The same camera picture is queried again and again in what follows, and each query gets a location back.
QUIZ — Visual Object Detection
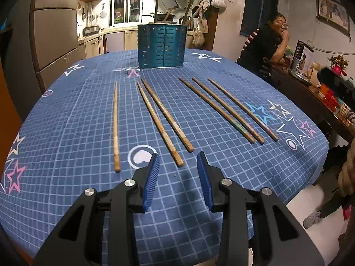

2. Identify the silver refrigerator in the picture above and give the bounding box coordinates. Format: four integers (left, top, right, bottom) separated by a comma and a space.
1, 0, 78, 120

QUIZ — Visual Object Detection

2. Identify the operator right hand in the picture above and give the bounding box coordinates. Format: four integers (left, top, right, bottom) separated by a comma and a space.
338, 140, 355, 197

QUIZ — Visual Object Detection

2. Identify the framed wall picture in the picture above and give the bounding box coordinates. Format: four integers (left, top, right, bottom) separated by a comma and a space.
316, 0, 350, 37

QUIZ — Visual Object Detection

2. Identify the silver toaster oven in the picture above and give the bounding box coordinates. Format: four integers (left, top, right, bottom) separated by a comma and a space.
83, 25, 101, 37

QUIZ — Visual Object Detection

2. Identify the blue star grid tablecloth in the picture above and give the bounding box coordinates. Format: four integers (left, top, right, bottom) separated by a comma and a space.
1, 49, 329, 265

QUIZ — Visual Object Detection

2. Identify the light bamboo chopstick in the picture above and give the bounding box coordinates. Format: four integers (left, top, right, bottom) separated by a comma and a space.
112, 82, 121, 172
137, 82, 183, 167

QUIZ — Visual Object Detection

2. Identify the dark wooden side table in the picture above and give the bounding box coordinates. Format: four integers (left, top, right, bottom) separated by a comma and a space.
271, 65, 354, 142

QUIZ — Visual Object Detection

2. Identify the teal perforated utensil holder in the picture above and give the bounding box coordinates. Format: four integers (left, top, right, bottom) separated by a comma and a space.
138, 23, 187, 68

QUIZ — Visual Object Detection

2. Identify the seated person black top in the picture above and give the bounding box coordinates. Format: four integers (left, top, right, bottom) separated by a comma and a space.
237, 12, 290, 84

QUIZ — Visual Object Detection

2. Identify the kitchen window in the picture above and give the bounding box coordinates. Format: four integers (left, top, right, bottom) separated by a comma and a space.
110, 0, 143, 26

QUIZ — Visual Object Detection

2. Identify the orange wooden cabinet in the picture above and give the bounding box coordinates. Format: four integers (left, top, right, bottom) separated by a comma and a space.
0, 65, 22, 174

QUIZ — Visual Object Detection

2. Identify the black wok on stove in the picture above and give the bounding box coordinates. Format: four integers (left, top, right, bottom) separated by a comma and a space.
143, 13, 176, 23

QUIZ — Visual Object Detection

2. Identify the hanging white plastic bag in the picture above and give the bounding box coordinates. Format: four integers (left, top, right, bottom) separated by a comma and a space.
211, 0, 227, 9

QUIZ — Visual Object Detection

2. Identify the dark patterned chopstick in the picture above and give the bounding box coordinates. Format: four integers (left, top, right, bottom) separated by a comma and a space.
208, 78, 279, 142
179, 78, 256, 143
192, 78, 265, 145

